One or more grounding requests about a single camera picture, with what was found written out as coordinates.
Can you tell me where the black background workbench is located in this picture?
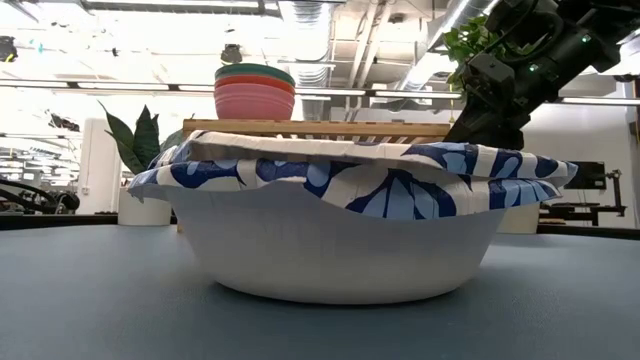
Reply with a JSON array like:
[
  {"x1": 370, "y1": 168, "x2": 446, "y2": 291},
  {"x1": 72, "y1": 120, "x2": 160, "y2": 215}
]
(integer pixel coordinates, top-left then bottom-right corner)
[{"x1": 539, "y1": 160, "x2": 629, "y2": 228}]

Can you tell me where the small snake plant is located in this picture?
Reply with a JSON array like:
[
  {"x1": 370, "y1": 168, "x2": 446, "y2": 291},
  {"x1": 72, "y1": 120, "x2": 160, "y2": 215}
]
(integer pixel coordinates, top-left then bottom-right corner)
[{"x1": 97, "y1": 99, "x2": 197, "y2": 177}]

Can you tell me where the pink plastic bowl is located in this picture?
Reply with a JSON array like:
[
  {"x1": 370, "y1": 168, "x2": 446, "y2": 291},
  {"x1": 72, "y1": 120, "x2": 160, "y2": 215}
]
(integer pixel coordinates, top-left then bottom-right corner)
[{"x1": 213, "y1": 74, "x2": 297, "y2": 122}]

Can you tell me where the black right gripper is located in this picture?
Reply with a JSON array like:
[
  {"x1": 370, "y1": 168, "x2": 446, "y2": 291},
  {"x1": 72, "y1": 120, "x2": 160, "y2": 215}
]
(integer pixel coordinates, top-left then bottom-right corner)
[{"x1": 444, "y1": 29, "x2": 617, "y2": 150}]

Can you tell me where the large white plant pot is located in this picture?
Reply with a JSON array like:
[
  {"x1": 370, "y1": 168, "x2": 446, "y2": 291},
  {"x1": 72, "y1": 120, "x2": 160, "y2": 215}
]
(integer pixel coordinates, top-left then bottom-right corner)
[{"x1": 496, "y1": 202, "x2": 542, "y2": 236}]

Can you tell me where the green plastic bowl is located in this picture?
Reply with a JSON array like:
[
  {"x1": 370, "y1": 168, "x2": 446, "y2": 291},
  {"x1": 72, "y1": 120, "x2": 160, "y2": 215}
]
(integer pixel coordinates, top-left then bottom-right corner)
[{"x1": 214, "y1": 62, "x2": 297, "y2": 89}]

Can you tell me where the leafy green tree plant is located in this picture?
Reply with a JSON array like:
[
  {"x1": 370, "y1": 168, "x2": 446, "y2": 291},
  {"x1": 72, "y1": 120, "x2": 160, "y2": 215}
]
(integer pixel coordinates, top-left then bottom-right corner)
[{"x1": 441, "y1": 14, "x2": 551, "y2": 97}]

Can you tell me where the wooden slatted shelf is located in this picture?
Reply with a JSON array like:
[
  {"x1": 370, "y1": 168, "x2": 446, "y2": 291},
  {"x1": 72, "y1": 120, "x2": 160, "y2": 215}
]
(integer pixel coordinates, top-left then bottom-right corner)
[{"x1": 181, "y1": 118, "x2": 454, "y2": 147}]

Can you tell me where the blue patterned paper bowl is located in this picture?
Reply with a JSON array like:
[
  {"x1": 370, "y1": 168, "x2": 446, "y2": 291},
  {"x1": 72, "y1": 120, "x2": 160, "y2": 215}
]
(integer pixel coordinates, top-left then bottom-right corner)
[{"x1": 127, "y1": 129, "x2": 580, "y2": 306}]

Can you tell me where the small white plant pot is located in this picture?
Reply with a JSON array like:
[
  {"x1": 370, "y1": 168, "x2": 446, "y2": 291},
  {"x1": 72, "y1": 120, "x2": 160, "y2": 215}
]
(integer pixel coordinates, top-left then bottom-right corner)
[{"x1": 117, "y1": 185, "x2": 174, "y2": 228}]

